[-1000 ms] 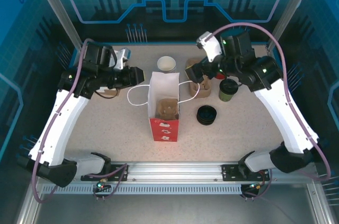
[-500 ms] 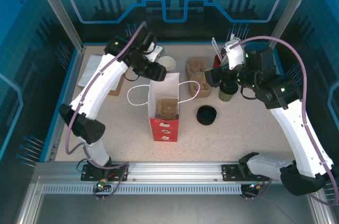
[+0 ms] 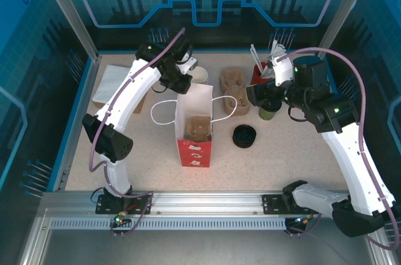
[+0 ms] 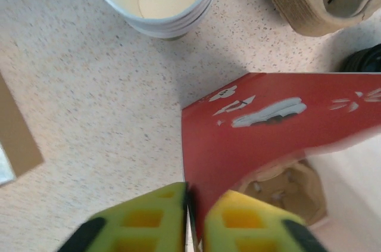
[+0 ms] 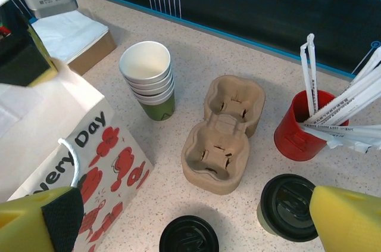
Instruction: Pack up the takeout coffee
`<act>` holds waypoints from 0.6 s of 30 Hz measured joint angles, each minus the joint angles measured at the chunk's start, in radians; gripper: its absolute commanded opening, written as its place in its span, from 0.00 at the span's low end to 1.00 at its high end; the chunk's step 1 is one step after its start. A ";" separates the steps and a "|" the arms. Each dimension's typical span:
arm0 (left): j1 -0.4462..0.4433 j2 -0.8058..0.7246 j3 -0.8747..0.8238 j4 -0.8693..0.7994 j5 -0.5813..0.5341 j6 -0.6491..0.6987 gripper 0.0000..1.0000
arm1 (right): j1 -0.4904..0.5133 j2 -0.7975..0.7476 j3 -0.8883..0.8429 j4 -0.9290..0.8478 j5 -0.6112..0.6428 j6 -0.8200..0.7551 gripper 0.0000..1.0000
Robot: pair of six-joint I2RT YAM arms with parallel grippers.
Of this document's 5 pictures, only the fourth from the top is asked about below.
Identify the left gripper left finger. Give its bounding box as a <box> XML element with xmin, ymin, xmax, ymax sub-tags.
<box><xmin>58</xmin><ymin>182</ymin><xmax>191</xmax><ymax>252</ymax></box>

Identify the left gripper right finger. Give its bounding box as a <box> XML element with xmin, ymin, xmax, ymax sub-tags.
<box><xmin>196</xmin><ymin>189</ymin><xmax>328</xmax><ymax>252</ymax></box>

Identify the brown pulp cup carrier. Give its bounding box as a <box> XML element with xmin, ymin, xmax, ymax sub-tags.
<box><xmin>238</xmin><ymin>158</ymin><xmax>328</xmax><ymax>226</ymax></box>

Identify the red printed white paper bag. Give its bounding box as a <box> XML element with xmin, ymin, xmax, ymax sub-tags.
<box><xmin>180</xmin><ymin>71</ymin><xmax>381</xmax><ymax>252</ymax></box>

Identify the white paper stack on cardboard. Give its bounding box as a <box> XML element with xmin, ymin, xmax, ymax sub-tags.
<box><xmin>0</xmin><ymin>70</ymin><xmax>45</xmax><ymax>187</ymax></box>

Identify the stack of black lids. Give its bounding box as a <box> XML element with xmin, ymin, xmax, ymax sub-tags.
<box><xmin>341</xmin><ymin>45</ymin><xmax>381</xmax><ymax>73</ymax></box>

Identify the stack of pulp cup carriers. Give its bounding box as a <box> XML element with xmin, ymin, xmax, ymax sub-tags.
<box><xmin>266</xmin><ymin>0</ymin><xmax>381</xmax><ymax>38</ymax></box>

